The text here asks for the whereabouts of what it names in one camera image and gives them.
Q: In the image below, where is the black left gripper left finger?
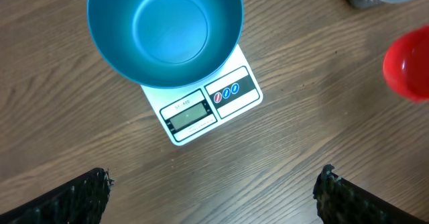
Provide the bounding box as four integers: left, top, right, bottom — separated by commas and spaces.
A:
1, 168, 113, 224

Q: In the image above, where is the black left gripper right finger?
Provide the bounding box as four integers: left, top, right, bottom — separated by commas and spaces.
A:
313, 164, 426, 224

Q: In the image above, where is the red measuring scoop blue handle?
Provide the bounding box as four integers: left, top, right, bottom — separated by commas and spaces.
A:
382, 25, 428, 102

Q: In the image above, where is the white digital kitchen scale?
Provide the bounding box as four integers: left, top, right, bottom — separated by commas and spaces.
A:
142, 46, 263, 146

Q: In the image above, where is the blue plastic bowl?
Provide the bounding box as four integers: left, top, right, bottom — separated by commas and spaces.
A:
86, 0, 245, 89

